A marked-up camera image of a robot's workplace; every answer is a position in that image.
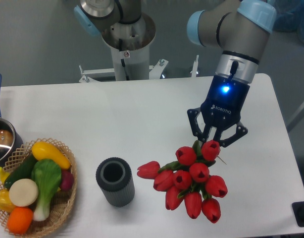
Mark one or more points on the yellow squash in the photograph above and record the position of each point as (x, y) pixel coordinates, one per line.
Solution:
(42, 150)

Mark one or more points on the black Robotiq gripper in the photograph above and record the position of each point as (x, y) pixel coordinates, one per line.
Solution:
(221, 109)

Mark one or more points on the black device at table edge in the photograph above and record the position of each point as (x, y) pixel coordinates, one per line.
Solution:
(298, 209)

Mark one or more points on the orange fruit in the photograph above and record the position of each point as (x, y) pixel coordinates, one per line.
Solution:
(20, 220)

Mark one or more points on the green bok choy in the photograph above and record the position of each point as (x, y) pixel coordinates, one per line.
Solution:
(47, 176)

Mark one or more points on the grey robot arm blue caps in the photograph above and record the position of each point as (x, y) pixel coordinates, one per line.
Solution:
(241, 28)

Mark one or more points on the small yellow pumpkin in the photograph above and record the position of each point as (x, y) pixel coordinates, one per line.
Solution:
(5, 202)

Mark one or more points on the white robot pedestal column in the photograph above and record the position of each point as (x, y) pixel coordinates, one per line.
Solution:
(130, 46)

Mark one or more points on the cream round disc vegetable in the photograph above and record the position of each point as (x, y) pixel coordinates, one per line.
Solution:
(23, 192)

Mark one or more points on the dark green cucumber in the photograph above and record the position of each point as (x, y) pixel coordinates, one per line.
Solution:
(23, 171)

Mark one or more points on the blue handled saucepan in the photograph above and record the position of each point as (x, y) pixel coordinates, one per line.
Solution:
(10, 140)

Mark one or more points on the red radish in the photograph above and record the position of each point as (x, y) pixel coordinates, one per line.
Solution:
(67, 180)

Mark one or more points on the yellow banana tip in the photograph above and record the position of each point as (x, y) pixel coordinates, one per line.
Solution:
(3, 175)

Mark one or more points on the dark grey ribbed vase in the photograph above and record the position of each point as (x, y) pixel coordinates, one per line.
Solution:
(114, 177)

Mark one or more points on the white metal base frame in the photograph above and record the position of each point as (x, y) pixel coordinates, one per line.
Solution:
(155, 72)

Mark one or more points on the red tulip bouquet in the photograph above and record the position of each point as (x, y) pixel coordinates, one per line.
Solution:
(188, 180)

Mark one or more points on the blue plastic bag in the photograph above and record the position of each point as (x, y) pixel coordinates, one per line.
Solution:
(290, 17)

